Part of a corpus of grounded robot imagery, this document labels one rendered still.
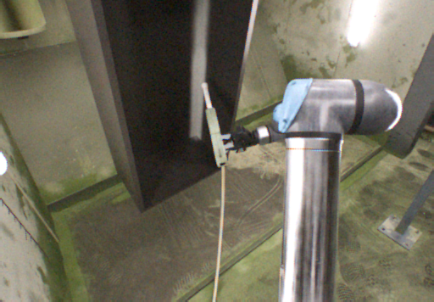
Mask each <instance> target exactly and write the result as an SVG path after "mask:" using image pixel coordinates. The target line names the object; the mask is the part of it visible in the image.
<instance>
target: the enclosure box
mask: <svg viewBox="0 0 434 302"><path fill-rule="evenodd" d="M65 2H66V5H67V7H68V8H67V9H68V12H69V14H70V20H71V23H72V25H73V28H74V33H75V36H76V39H77V43H78V46H79V48H80V50H81V57H82V59H83V61H84V63H83V64H84V66H85V68H86V73H87V77H88V80H89V82H90V84H91V89H92V93H93V96H94V100H95V103H96V105H97V112H98V113H99V117H100V119H101V122H102V126H103V129H104V132H105V135H106V139H107V142H108V146H109V151H110V153H111V155H112V158H113V160H114V167H115V169H116V171H117V172H118V175H119V177H120V178H121V180H122V182H123V183H124V185H125V186H126V189H127V191H128V192H129V194H130V195H131V197H132V199H133V200H134V202H135V205H136V206H137V208H138V209H139V211H140V213H141V214H142V213H143V212H144V211H148V210H150V209H151V208H152V207H155V206H156V205H158V204H160V203H163V202H164V201H165V200H166V199H170V198H172V197H173V196H174V195H176V194H178V193H180V192H181V191H183V190H187V189H188V188H189V187H190V186H194V185H195V184H196V183H198V182H201V181H202V180H203V179H205V178H207V177H208V176H212V175H213V174H214V173H216V172H218V171H220V170H221V167H220V168H219V167H218V166H217V164H216V158H215V155H214V148H213V145H212V138H211V134H210V131H209V125H208V118H207V115H206V112H205V111H206V109H207V108H208V107H207V104H206V100H205V97H204V94H203V88H202V84H203V83H204V82H206V83H208V92H209V98H210V101H211V104H212V108H215V112H216V117H217V121H218V123H219V126H220V135H222V134H225V133H227V132H229V131H233V129H234V125H235V120H236V114H237V111H238V103H239V99H240V95H241V90H242V81H243V77H244V73H245V69H246V65H247V57H248V51H249V47H250V40H251V35H252V31H253V25H254V17H255V14H256V10H257V7H258V0H65Z"/></svg>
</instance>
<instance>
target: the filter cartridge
mask: <svg viewBox="0 0 434 302"><path fill-rule="evenodd" d="M44 30H47V22H46V21H45V18H44V16H43V14H42V9H41V7H40V5H39V3H38V0H0V39H3V38H13V37H17V38H18V40H21V39H23V42H24V43H25V46H26V48H29V47H28V46H27V43H26V42H25V39H28V38H29V35H33V34H36V33H39V32H41V31H44Z"/></svg>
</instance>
